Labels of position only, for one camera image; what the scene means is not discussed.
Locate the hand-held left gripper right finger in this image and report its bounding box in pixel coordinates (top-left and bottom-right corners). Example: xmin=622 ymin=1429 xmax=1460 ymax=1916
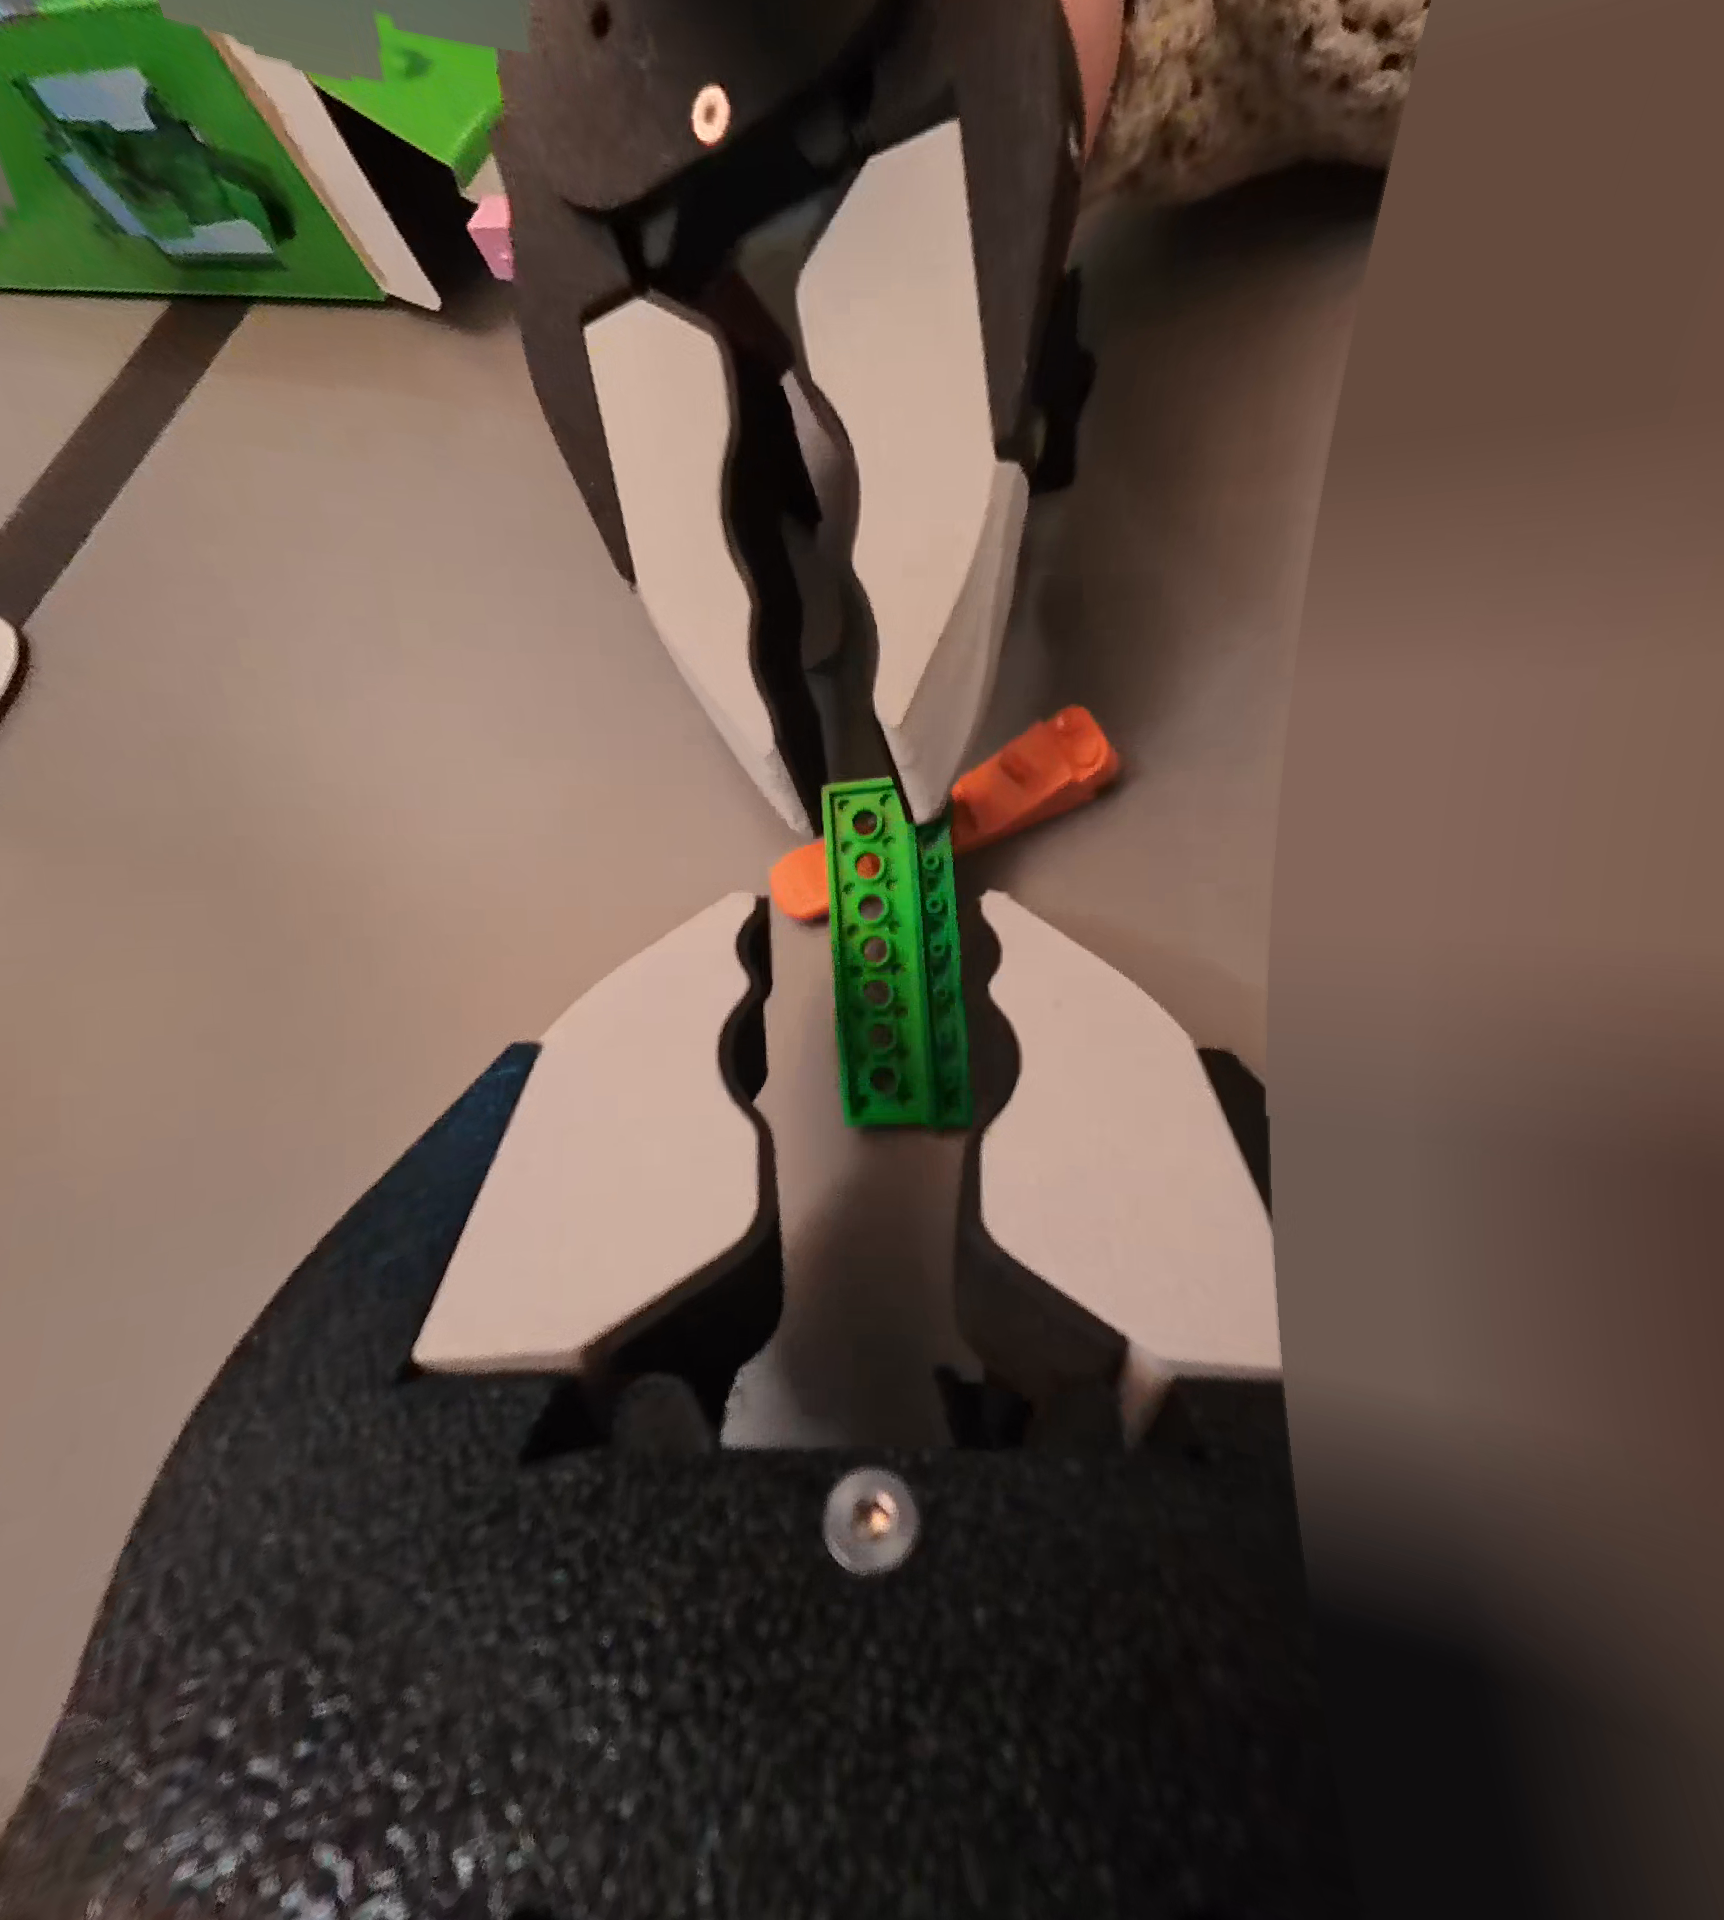
xmin=957 ymin=889 xmax=1284 ymax=1434

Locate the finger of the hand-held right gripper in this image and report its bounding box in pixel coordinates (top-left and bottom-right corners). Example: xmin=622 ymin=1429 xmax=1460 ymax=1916
xmin=581 ymin=287 xmax=864 ymax=839
xmin=797 ymin=120 xmax=1036 ymax=820

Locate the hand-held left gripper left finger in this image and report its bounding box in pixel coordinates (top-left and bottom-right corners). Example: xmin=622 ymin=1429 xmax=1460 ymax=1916
xmin=409 ymin=887 xmax=786 ymax=1420

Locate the narrow green lego plate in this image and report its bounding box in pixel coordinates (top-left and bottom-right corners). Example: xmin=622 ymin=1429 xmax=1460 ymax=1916
xmin=910 ymin=821 xmax=980 ymax=1130

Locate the wide green lego plate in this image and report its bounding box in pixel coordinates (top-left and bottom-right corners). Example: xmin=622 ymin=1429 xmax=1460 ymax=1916
xmin=821 ymin=777 xmax=941 ymax=1132

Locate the orange brick separator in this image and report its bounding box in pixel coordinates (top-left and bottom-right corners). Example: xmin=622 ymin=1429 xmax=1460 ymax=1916
xmin=769 ymin=704 xmax=1125 ymax=922

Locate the green cardboard lego box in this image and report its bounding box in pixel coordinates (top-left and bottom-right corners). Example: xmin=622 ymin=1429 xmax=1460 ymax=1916
xmin=0 ymin=0 xmax=504 ymax=312

